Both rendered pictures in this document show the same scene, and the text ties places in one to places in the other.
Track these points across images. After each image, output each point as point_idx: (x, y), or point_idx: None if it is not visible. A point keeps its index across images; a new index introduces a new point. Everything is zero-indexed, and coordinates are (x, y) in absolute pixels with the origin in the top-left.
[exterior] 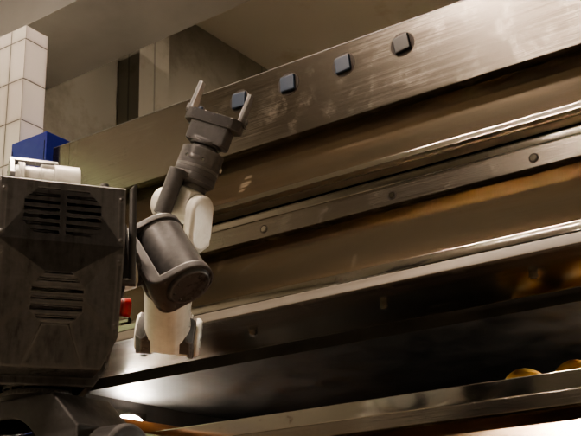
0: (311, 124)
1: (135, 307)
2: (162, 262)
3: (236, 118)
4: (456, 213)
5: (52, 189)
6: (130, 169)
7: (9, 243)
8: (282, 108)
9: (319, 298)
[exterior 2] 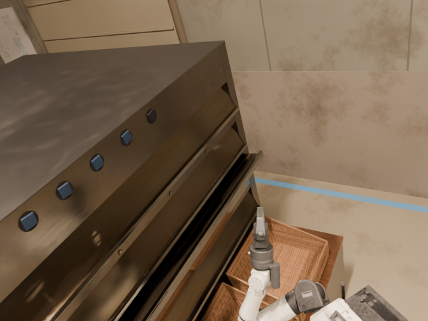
0: (121, 180)
1: None
2: (323, 296)
3: (67, 203)
4: (188, 185)
5: (385, 311)
6: None
7: None
8: (99, 180)
9: (197, 256)
